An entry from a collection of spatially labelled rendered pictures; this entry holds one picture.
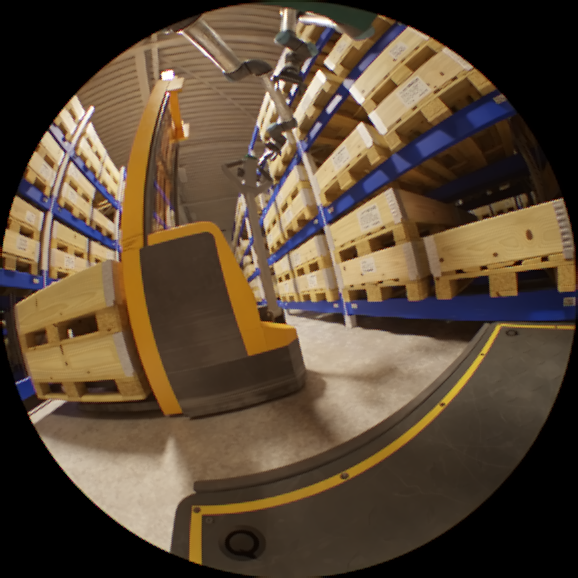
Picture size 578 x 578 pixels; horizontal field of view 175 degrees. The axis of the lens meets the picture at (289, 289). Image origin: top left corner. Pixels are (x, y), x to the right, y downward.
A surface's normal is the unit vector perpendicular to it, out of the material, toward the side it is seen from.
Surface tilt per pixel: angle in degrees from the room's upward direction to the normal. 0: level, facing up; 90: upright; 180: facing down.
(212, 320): 90
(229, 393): 90
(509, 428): 0
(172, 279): 90
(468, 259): 90
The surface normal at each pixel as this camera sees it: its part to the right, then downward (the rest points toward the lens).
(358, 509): -0.22, -0.97
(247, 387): 0.29, -0.05
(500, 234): -0.92, 0.21
